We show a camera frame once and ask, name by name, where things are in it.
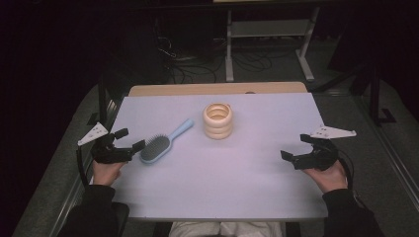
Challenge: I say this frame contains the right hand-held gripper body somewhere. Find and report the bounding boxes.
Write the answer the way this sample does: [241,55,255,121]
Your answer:
[292,124,358,172]

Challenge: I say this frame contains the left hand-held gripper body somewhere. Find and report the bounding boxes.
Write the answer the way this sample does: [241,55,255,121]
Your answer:
[77,121,134,165]

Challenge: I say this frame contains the light blue hairbrush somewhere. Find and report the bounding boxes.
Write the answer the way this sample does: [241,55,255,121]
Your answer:
[138,118,196,165]

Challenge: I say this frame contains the cream ringed cup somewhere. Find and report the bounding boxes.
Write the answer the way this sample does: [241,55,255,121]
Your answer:
[202,102,234,141]

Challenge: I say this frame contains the person's left hand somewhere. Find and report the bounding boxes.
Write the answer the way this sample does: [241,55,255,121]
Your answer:
[91,159,128,188]

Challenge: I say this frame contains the person's right hand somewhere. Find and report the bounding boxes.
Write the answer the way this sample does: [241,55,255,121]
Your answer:
[302,159,350,195]

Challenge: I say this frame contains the black metal stand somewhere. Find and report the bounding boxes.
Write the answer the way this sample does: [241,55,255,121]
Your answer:
[368,64,398,128]

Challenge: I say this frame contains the wooden table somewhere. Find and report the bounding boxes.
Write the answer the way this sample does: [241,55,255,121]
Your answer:
[127,81,309,98]

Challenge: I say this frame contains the person's legs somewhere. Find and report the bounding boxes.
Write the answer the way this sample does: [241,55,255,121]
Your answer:
[168,220,285,237]

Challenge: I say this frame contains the grey metal stand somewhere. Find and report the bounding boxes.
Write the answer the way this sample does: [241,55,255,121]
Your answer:
[224,5,321,83]

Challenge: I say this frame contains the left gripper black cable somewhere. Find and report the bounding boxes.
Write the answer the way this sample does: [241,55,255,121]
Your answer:
[75,145,91,188]

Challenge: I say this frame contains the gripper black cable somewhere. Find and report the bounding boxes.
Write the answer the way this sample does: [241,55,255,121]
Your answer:
[336,149,356,193]
[75,145,91,188]

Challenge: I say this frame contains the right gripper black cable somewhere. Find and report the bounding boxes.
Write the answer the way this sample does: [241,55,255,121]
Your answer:
[336,149,356,193]

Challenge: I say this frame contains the dark metal frame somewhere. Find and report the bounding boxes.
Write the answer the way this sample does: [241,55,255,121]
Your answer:
[86,73,133,126]

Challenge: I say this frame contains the black floor cables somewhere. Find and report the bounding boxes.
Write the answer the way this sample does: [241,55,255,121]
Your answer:
[153,19,291,85]

